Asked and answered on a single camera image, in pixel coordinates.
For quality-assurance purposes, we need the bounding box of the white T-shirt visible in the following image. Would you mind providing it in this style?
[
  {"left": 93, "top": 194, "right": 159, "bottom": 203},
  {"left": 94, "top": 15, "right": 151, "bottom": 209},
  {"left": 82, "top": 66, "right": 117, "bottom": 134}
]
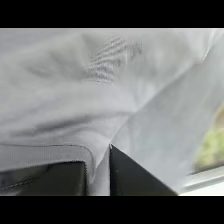
[{"left": 0, "top": 28, "right": 224, "bottom": 197}]

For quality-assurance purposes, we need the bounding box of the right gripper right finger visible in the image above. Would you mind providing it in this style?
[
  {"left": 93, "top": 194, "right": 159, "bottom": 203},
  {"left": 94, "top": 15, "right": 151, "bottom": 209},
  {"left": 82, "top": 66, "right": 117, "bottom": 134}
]
[{"left": 109, "top": 144, "right": 178, "bottom": 197}]

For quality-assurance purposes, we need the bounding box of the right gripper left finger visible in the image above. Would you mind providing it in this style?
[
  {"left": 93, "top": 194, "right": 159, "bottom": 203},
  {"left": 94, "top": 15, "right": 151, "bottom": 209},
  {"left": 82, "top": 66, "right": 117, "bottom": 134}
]
[{"left": 19, "top": 161, "right": 89, "bottom": 197}]

